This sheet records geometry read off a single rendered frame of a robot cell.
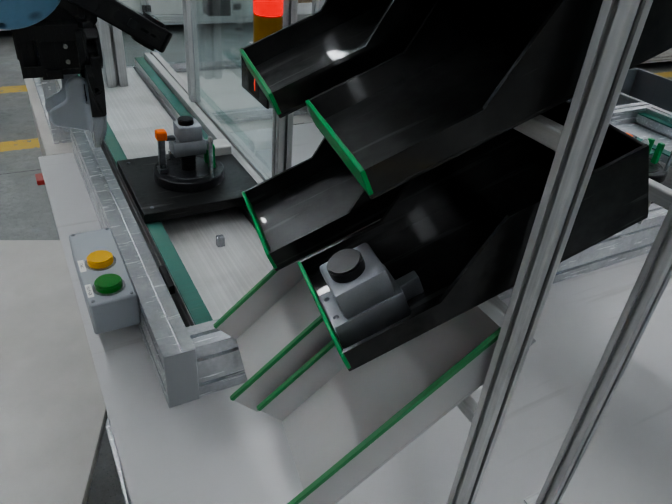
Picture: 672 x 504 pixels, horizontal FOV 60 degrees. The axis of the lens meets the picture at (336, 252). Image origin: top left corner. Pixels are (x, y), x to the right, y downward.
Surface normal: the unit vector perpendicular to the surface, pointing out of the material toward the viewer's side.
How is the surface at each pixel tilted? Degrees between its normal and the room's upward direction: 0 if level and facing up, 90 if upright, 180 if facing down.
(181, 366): 90
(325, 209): 25
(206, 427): 0
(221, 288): 0
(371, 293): 90
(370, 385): 45
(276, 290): 90
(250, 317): 90
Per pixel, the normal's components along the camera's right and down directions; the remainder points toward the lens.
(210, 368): 0.47, 0.52
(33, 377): 0.07, -0.83
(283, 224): -0.33, -0.70
